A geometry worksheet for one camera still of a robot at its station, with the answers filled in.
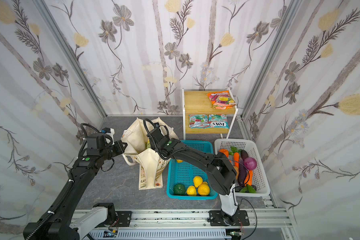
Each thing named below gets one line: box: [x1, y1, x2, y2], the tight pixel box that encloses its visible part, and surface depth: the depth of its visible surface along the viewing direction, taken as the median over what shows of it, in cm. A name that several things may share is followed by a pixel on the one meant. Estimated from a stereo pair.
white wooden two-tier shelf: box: [182, 87, 239, 140], surface depth 84 cm
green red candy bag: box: [189, 114, 210, 129], surface depth 95 cm
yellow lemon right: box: [193, 175, 204, 188], surface depth 85 cm
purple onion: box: [243, 157, 257, 171], surface depth 86 cm
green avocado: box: [173, 183, 186, 196], surface depth 81 cm
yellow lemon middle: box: [186, 185, 197, 197], surface depth 80 cm
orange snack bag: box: [206, 90, 236, 110], surface depth 80 cm
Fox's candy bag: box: [208, 114, 230, 129], surface depth 95 cm
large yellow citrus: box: [198, 181, 210, 196], surface depth 80 cm
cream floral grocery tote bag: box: [121, 117, 179, 190], surface depth 82 cm
